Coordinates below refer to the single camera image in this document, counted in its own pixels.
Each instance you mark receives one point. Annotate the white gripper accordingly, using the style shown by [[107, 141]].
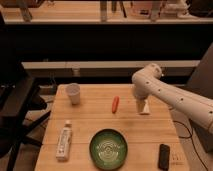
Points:
[[141, 106]]

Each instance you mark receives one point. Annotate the green ceramic bowl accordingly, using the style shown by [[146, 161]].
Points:
[[108, 149]]

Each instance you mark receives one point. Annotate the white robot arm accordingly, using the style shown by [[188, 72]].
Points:
[[147, 82]]

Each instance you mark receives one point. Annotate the black remote control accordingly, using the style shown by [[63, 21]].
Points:
[[164, 157]]

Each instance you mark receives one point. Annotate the white paper cup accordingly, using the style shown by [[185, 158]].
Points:
[[73, 92]]

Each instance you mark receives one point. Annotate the white plastic bottle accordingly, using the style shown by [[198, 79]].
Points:
[[64, 140]]

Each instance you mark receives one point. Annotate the black office chair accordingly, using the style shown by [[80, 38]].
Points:
[[19, 93]]

